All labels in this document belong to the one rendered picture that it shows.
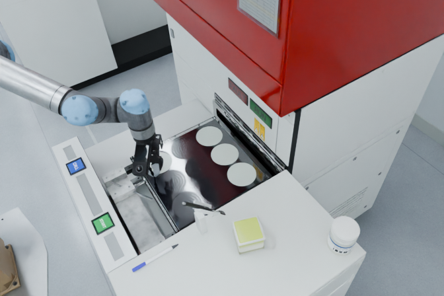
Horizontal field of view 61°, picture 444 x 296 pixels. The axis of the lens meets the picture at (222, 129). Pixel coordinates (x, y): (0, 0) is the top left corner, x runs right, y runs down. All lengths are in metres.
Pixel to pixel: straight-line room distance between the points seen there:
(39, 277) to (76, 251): 0.99
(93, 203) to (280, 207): 0.58
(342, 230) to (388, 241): 1.29
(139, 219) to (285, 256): 0.49
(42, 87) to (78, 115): 0.12
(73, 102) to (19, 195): 1.78
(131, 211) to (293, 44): 0.76
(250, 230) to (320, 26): 0.55
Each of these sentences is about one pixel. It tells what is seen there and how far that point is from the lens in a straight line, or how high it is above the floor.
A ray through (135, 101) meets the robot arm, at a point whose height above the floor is 1.27.
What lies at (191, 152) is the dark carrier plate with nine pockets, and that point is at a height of 0.90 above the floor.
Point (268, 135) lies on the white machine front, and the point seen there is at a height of 1.03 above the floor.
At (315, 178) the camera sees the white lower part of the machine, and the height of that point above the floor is 0.79.
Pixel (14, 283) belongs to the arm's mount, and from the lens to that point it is 1.39.
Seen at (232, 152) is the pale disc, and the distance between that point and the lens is 1.38.
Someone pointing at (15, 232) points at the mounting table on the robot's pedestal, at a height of 0.82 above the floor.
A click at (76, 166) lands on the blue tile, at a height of 0.96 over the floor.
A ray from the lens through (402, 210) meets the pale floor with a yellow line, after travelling 2.46.
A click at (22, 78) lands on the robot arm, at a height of 1.38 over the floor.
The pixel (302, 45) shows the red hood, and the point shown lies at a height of 1.44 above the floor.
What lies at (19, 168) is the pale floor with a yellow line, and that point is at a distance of 2.88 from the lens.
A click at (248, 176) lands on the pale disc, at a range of 1.31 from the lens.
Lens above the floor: 1.97
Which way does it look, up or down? 47 degrees down
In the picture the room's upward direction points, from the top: 4 degrees counter-clockwise
